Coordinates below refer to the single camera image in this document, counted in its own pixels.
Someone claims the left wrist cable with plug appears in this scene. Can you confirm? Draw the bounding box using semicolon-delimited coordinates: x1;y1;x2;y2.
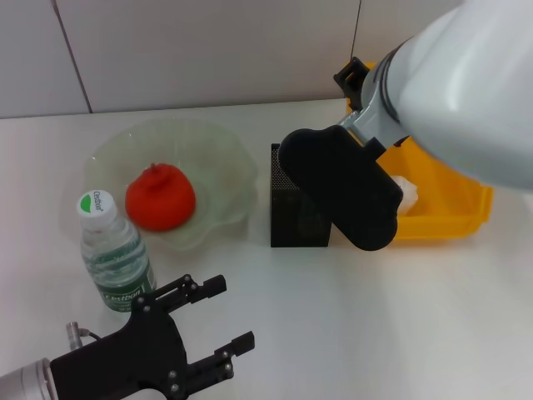
64;321;102;348

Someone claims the yellow plastic bin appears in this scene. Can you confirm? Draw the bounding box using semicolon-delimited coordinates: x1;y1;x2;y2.
343;61;495;243

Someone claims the red-orange toy orange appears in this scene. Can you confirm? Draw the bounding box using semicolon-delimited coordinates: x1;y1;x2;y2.
124;162;197;233

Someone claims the translucent green wavy fruit plate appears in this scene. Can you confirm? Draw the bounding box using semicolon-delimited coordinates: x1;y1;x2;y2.
81;117;259;252

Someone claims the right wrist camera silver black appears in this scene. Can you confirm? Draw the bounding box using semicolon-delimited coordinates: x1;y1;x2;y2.
276;126;403;253

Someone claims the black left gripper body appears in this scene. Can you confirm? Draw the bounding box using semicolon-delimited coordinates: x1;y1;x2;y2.
48;292;189;400

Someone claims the black mesh pen holder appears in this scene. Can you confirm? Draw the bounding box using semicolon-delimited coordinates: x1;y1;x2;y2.
269;142;334;248

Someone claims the clear water bottle green label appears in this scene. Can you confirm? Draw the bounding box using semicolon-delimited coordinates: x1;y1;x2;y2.
77;189;158;313

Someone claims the white paper ball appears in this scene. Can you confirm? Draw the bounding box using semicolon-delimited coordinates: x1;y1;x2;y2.
391;174;420;216

